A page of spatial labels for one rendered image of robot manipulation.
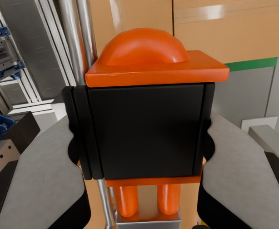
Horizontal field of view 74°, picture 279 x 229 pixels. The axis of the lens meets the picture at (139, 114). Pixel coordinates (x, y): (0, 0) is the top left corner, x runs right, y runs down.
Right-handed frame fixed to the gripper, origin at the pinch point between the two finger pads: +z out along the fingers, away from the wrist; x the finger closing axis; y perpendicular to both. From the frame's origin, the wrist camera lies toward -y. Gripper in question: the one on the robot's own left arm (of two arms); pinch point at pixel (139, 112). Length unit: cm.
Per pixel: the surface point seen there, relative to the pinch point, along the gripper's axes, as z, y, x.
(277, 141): 98, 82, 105
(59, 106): 61, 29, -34
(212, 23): 68, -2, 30
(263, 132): 111, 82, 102
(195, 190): 28, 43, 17
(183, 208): 28, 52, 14
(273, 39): 68, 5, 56
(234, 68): 123, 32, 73
